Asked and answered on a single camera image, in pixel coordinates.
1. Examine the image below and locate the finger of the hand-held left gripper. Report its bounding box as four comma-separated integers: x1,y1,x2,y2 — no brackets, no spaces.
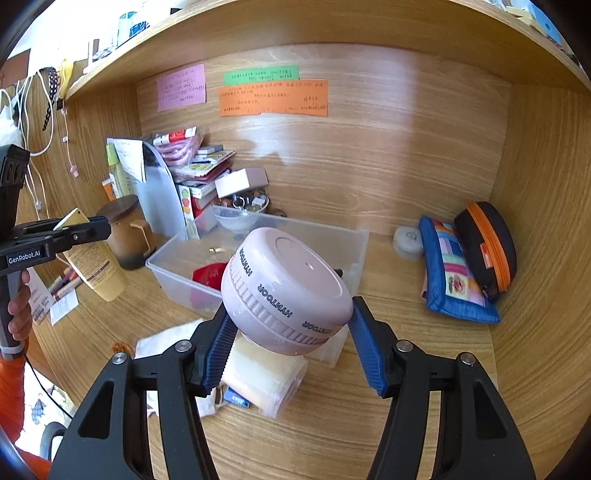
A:
54,216,112,254
13,220,63,238

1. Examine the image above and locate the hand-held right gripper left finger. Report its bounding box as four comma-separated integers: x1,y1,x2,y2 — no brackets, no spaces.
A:
48,307,238,480

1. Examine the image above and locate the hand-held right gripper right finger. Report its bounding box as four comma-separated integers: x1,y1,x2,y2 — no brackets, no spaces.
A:
346,295,536,480

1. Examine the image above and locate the cream cosmetic tube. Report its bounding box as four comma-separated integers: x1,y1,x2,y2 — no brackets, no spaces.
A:
53,208,127,303

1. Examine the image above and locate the cream cotton pad pack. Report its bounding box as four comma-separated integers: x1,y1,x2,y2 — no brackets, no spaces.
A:
221,332,309,420

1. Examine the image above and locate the blue staple box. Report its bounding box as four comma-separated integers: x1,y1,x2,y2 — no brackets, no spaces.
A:
225,387,252,409

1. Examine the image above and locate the white drawstring pouch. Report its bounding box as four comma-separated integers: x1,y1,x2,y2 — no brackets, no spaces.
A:
134,318,232,418

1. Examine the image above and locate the pink round desk vacuum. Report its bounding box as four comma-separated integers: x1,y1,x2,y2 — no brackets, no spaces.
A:
221,227,355,357

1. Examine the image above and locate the clear plastic storage box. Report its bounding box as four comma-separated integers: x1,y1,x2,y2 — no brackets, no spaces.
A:
145,205,370,370

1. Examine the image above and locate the person's left forearm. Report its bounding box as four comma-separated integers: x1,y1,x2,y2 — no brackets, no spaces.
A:
0,337,51,480

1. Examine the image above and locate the wooden desktop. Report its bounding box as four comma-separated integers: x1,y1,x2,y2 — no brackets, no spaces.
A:
30,203,497,480

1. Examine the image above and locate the person's left hand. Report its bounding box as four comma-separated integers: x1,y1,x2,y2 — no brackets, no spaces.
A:
8,270,34,344

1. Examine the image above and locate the brown jar with wooden lid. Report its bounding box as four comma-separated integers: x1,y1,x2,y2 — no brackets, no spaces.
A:
97,195,155,271

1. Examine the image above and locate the pink pen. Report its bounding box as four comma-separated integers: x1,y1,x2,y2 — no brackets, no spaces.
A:
50,268,81,297

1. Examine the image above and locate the green bottle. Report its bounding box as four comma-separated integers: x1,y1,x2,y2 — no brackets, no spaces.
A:
105,143,132,197

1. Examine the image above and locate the white paper slip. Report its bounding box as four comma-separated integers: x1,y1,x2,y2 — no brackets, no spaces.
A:
48,293,80,326

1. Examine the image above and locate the translucent white folder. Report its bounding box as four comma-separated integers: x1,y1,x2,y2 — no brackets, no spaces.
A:
134,141,188,238

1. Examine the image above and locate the red cloth item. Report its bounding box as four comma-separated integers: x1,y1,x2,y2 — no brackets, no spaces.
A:
191,262,229,319

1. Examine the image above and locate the white printed paper sheet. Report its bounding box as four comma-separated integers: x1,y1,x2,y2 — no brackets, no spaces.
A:
107,137,147,183

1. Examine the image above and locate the fruit printed box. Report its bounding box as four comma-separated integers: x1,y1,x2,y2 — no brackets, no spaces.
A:
178,185,201,241

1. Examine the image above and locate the blue patchwork pouch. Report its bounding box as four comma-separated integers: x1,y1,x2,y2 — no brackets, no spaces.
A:
419,216,502,325

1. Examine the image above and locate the white round jar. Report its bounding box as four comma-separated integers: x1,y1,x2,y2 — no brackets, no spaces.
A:
392,225,424,260

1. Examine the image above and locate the stack of books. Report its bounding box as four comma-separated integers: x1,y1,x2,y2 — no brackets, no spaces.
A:
171,145,236,232

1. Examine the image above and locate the red white packet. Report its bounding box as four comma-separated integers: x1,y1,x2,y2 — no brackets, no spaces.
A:
152,127,199,147

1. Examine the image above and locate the glass bowl of trinkets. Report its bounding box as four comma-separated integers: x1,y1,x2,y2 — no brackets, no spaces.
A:
215,189,269,234

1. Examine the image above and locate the dotted black headband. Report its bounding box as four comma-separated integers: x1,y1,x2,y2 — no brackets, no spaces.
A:
39,67,62,132

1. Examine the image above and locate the yellow hanging item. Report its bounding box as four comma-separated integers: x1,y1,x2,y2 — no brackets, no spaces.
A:
60,60,75,100

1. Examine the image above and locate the small white cardboard box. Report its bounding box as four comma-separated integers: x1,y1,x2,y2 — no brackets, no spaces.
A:
215,167,269,199

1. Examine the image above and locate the black case with orange zipper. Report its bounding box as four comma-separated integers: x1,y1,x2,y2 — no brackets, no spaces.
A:
453,201,518,303

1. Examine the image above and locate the pink paper note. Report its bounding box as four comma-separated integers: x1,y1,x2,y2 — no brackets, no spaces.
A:
157,64,206,112

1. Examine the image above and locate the black chair part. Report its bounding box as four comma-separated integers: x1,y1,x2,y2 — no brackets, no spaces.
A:
39,421,68,462

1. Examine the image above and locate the blue white bottle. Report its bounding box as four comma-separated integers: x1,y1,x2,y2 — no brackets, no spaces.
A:
117,11,151,47

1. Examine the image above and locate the orange paper note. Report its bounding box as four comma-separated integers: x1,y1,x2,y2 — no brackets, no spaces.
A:
219,79,329,118

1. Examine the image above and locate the green paper note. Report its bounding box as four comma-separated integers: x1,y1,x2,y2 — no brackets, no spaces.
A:
224,66,299,86

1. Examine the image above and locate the wooden shelf board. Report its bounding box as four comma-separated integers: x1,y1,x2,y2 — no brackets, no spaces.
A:
65,0,591,100

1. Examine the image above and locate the white charging cable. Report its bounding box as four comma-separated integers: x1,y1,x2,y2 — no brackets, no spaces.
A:
0,76,55,160

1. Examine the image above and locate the pink coiled cord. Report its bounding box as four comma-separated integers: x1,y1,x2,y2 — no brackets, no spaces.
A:
157,134,206,169

